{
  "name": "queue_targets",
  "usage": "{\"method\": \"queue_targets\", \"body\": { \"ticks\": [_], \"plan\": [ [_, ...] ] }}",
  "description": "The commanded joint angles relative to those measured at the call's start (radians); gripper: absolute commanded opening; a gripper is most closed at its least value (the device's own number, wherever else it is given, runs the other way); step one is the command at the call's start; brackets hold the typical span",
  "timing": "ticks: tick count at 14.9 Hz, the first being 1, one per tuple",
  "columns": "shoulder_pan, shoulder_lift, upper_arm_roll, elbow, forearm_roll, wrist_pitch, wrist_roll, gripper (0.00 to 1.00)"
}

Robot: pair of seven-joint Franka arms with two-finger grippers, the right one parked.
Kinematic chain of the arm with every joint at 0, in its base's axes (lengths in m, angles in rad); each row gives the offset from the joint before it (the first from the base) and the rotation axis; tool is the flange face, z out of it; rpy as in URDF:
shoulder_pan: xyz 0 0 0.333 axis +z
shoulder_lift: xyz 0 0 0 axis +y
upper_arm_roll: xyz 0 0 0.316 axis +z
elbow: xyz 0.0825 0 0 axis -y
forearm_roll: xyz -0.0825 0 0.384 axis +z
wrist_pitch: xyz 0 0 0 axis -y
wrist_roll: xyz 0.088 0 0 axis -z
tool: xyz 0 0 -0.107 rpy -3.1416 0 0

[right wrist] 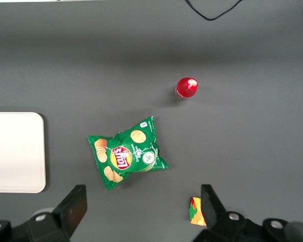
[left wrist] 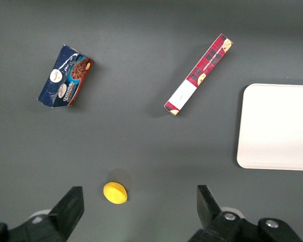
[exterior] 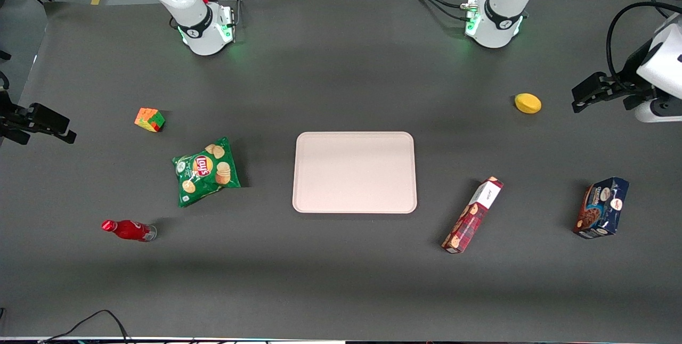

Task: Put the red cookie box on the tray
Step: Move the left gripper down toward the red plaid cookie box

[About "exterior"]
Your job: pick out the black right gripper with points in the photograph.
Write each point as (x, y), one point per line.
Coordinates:
(11, 119)

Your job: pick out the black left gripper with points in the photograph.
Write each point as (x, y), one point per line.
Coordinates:
(635, 67)

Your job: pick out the red cookie box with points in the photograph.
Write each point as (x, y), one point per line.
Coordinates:
(471, 216)

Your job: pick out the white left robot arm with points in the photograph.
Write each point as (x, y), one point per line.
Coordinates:
(501, 8)

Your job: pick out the blue cookie box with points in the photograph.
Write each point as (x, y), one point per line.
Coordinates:
(602, 208)

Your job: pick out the beige plastic tray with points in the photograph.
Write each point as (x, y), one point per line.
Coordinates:
(351, 173)

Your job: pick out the yellow lemon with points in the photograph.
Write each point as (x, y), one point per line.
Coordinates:
(527, 103)

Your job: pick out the multicoloured puzzle cube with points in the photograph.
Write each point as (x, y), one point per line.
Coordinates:
(150, 120)

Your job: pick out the red soda bottle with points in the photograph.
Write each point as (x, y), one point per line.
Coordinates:
(130, 230)

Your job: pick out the green chips bag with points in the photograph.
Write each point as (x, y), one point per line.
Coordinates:
(205, 171)

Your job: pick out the dark grey table mat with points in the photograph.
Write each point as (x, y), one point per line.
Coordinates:
(341, 269)

